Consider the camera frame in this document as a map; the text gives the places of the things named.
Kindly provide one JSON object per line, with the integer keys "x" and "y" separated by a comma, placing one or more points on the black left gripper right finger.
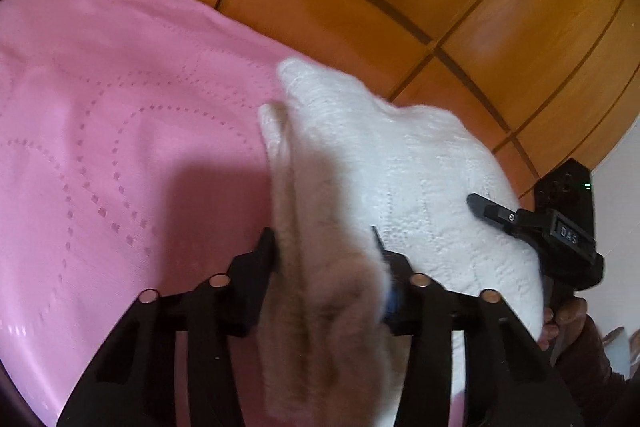
{"x": 472, "y": 317}

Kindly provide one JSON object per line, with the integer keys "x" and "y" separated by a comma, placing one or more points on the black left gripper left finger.
{"x": 131, "y": 380}

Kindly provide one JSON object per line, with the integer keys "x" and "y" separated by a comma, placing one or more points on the white knitted sweater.
{"x": 353, "y": 176}

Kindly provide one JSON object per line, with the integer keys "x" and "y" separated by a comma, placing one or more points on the person's right hand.
{"x": 563, "y": 327}

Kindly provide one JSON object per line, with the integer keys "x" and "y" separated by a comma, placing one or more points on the pink quilted bedspread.
{"x": 131, "y": 157}

